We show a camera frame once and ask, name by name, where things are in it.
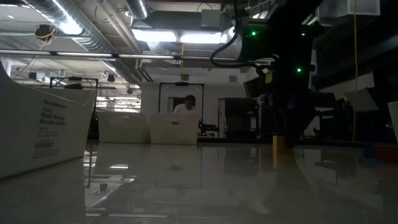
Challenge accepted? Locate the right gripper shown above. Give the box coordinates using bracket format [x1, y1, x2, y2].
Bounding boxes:
[244, 62, 317, 149]

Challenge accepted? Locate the yellow cube block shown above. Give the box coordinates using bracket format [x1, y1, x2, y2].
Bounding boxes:
[272, 135, 287, 154]

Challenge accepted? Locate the whiteboard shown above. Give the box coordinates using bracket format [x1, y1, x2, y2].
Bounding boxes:
[303, 92, 335, 138]

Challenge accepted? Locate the black cabinet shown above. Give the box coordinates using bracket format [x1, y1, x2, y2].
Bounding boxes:
[223, 97, 259, 138]

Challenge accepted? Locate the red block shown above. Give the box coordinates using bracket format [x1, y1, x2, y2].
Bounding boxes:
[372, 145, 398, 162]

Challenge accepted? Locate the person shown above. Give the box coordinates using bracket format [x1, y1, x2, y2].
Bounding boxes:
[173, 95, 197, 114]

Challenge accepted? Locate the white plastic bin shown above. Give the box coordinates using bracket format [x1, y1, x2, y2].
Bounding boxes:
[0, 60, 97, 180]
[98, 111, 151, 144]
[149, 112, 200, 146]

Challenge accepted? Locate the white ceiling unit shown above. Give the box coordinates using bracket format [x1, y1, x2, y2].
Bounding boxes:
[320, 0, 382, 18]

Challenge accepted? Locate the ceiling light panel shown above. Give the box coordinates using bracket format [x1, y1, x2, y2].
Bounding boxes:
[132, 29, 178, 44]
[179, 32, 223, 44]

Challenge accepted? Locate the horizontal ceiling pipe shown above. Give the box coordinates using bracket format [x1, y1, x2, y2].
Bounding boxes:
[0, 49, 276, 65]

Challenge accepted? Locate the silver ventilation duct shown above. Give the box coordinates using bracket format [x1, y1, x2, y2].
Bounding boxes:
[18, 0, 150, 83]

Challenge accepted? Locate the yellow cable reel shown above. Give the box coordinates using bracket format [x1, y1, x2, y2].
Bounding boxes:
[33, 24, 57, 42]

